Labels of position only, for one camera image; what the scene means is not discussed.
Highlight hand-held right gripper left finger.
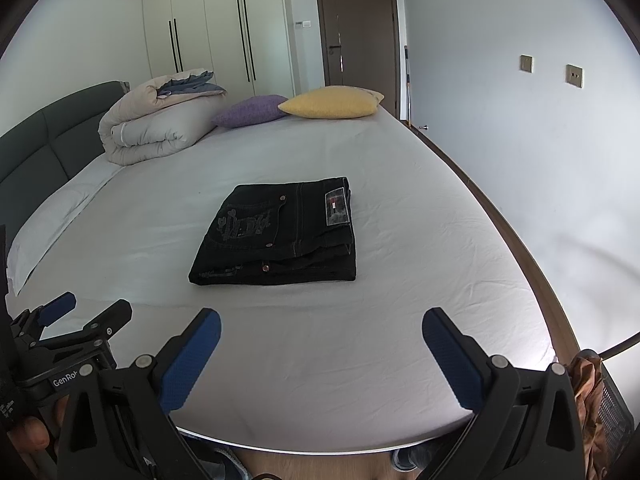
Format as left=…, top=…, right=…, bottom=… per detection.
left=56, top=307, right=223, bottom=480

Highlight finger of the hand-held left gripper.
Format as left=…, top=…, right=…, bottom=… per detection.
left=27, top=299, right=133, bottom=367
left=10, top=291, right=77, bottom=340

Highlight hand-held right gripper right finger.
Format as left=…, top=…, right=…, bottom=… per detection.
left=421, top=306, right=586, bottom=480

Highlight black pants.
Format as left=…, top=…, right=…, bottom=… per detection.
left=188, top=176, right=358, bottom=287

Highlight person's left hand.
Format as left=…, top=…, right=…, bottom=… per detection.
left=7, top=395, right=68, bottom=457

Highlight white pillow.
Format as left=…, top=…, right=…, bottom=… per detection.
left=7, top=157, right=131, bottom=296

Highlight grey shoe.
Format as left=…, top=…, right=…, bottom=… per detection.
left=390, top=447, right=426, bottom=472
left=212, top=447, right=246, bottom=480

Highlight bed with white sheet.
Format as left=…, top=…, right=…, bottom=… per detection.
left=5, top=95, right=586, bottom=453

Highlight brown cloth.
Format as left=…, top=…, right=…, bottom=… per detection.
left=570, top=350, right=608, bottom=480

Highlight dark grey headboard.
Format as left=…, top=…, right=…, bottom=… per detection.
left=0, top=80, right=132, bottom=256

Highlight dark mesh basket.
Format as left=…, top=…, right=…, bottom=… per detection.
left=595, top=330, right=640, bottom=473

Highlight beige folded duvet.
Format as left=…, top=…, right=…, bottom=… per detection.
left=98, top=67, right=228, bottom=167

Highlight blue-grey folded blanket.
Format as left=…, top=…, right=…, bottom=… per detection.
left=156, top=70, right=228, bottom=98

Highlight purple pillow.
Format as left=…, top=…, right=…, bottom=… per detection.
left=210, top=95, right=291, bottom=129

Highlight thin pole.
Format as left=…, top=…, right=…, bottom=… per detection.
left=403, top=45, right=415, bottom=123

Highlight yellow pillow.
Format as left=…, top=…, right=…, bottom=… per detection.
left=277, top=86, right=386, bottom=120

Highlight cream wardrobe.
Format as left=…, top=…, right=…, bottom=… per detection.
left=141, top=0, right=296, bottom=103

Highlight brown door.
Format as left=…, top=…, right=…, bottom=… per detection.
left=313, top=0, right=402, bottom=120

